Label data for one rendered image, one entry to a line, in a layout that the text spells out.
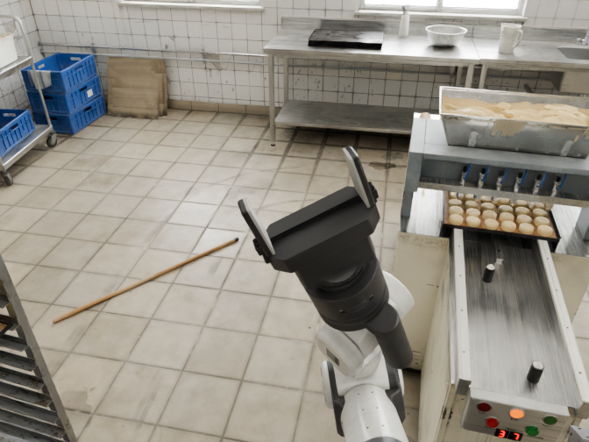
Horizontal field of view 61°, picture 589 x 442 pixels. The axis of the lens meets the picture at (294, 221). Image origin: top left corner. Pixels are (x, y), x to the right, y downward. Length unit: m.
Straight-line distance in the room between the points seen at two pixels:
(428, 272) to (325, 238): 1.61
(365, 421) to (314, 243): 0.36
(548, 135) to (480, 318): 0.65
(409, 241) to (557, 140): 0.62
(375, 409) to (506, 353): 0.84
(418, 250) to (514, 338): 0.56
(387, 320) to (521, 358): 1.04
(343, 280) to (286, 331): 2.18
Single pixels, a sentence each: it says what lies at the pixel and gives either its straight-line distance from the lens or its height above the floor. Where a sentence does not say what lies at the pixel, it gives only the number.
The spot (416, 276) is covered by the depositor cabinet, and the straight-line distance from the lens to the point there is 2.09.
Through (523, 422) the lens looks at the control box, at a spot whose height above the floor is 0.78.
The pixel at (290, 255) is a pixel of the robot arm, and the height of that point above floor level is 1.64.
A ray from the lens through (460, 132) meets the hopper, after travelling 1.83.
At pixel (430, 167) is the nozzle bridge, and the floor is 1.08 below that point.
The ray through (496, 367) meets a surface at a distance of 1.53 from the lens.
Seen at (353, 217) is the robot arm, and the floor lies 1.67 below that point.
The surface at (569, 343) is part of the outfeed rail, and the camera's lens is 1.60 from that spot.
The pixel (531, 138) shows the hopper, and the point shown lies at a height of 1.25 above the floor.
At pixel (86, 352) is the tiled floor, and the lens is 2.80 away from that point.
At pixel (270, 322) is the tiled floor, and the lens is 2.74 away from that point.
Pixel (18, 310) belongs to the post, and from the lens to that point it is 1.70.
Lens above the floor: 1.94
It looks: 34 degrees down
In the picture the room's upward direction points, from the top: straight up
